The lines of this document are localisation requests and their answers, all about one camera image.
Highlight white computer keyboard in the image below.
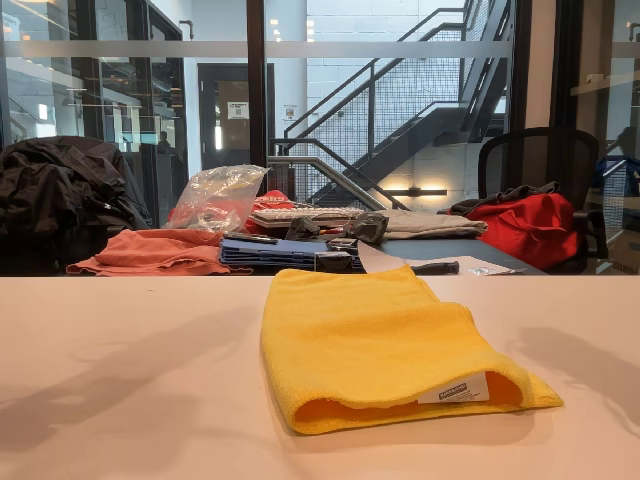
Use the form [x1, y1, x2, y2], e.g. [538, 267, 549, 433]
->
[248, 207, 369, 229]

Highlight dark olive garment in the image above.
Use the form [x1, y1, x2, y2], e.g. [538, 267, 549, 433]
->
[449, 180, 561, 217]

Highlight beige folded cloth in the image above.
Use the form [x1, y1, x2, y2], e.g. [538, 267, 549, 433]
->
[382, 208, 489, 240]

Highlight salmon orange cloth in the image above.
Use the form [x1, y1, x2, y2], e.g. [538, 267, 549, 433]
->
[65, 228, 255, 277]

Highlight lined paper sheet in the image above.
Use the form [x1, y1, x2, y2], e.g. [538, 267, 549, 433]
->
[357, 242, 526, 275]

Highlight clear plastic bag with parts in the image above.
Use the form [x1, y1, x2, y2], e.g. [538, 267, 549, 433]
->
[162, 163, 271, 234]

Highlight red fabric bag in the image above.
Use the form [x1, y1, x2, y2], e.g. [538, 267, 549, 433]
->
[462, 192, 584, 271]

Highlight blue black precision screwdriver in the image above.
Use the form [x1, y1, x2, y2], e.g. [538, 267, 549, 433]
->
[410, 260, 460, 275]

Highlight dark framed door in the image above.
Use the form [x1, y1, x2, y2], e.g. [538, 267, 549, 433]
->
[197, 63, 275, 171]

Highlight small black box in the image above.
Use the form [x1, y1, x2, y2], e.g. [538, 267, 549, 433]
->
[314, 251, 353, 274]

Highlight red printed cloth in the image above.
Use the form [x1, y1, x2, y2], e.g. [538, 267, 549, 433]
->
[167, 189, 301, 236]

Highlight black office chair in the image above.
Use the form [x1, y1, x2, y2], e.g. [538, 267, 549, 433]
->
[478, 127, 609, 274]

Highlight blue folder stack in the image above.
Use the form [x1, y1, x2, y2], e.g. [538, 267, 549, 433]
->
[218, 237, 366, 274]

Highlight yellow microfiber towel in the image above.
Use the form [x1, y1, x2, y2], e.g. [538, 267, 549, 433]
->
[259, 264, 565, 436]

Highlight dark crumpled plastic bag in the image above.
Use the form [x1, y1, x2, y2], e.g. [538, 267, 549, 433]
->
[352, 211, 390, 245]

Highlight black jacket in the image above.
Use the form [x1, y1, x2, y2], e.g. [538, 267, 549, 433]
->
[0, 135, 154, 276]

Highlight glowing wall lamp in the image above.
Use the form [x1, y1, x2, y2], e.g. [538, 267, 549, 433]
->
[384, 185, 448, 197]

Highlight black metal staircase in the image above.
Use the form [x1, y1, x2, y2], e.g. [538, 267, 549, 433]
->
[267, 0, 516, 211]

